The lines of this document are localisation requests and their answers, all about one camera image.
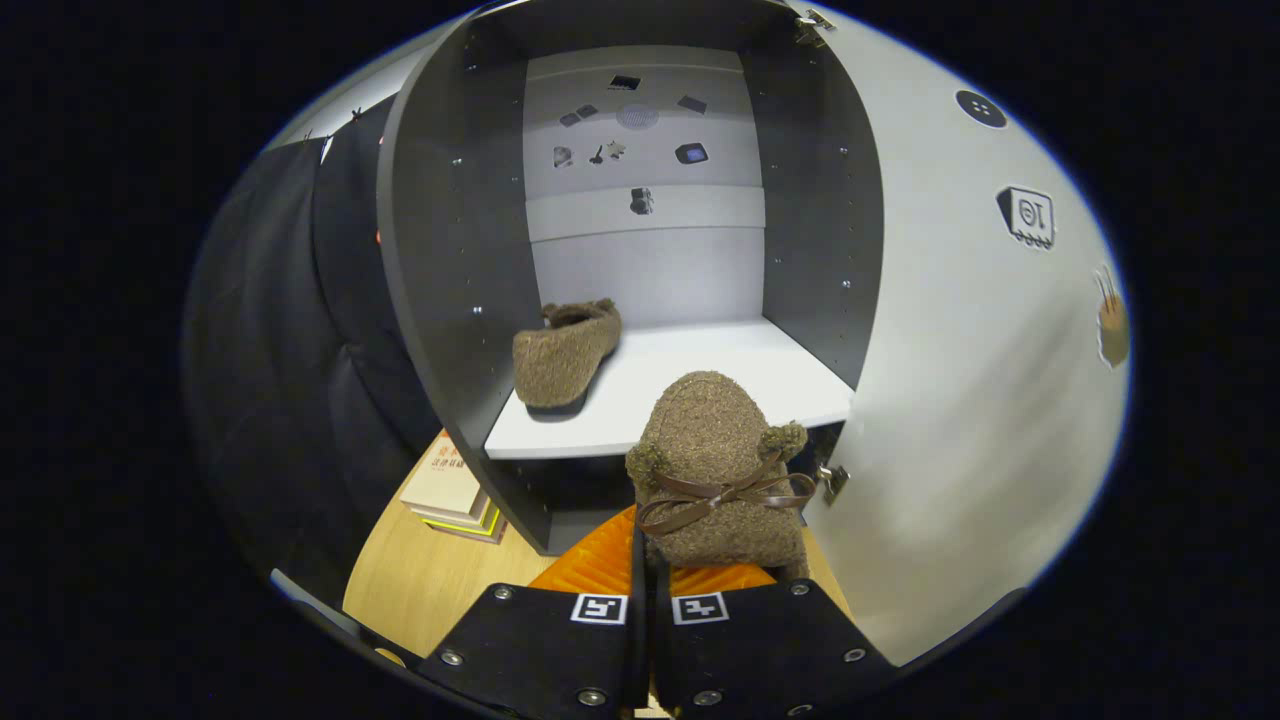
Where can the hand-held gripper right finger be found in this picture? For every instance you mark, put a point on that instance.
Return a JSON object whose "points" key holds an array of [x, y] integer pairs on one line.
{"points": [[760, 640]]}

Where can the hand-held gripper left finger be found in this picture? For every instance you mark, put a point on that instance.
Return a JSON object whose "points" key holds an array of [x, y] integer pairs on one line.
{"points": [[540, 640]]}

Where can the brown fuzzy shoe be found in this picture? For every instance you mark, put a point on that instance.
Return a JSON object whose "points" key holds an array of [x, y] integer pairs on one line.
{"points": [[560, 360], [710, 430]]}

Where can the grey shoe cabinet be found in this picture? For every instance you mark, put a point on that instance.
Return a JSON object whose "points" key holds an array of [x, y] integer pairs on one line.
{"points": [[460, 250]]}

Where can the stack of books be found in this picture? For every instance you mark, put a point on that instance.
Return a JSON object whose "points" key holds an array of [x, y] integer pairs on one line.
{"points": [[445, 485]]}

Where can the black backdrop cloth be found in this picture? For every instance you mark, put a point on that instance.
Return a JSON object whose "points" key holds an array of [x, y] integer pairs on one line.
{"points": [[290, 380]]}

